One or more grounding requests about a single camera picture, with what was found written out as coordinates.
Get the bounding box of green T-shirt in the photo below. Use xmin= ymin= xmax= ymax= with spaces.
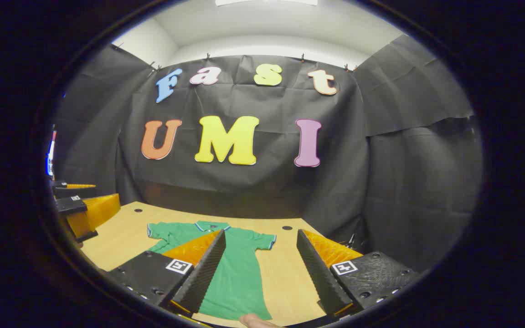
xmin=147 ymin=220 xmax=277 ymax=321

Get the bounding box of black backdrop cloth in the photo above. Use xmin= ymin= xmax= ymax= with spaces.
xmin=53 ymin=34 xmax=484 ymax=274

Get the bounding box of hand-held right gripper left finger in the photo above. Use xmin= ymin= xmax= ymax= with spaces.
xmin=107 ymin=229 xmax=226 ymax=318

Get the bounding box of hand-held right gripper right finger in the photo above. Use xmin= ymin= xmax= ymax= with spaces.
xmin=296 ymin=229 xmax=420 ymax=318

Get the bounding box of computer monitor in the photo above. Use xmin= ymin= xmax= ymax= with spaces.
xmin=46 ymin=130 xmax=58 ymax=177

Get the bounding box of ceiling light panel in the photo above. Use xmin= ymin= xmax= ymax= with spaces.
xmin=215 ymin=0 xmax=319 ymax=6

